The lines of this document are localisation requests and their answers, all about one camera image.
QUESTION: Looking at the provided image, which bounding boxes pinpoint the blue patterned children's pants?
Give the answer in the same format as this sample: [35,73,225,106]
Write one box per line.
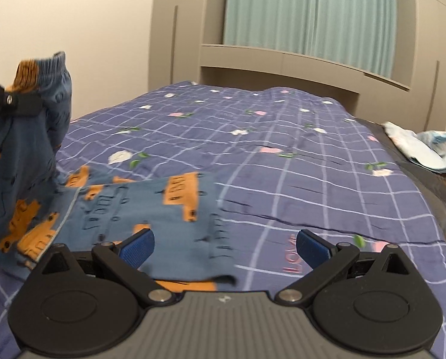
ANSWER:
[0,52,235,284]

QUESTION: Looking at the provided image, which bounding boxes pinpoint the light blue white cloth pile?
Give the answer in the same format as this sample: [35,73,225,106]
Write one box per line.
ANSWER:
[382,121,446,174]

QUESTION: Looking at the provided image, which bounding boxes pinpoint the purple plaid floral bedspread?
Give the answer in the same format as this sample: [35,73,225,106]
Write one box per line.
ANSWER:
[0,81,446,358]

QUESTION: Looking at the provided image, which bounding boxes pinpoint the teal pleated curtain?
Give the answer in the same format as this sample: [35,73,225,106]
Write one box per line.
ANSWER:
[223,0,397,77]

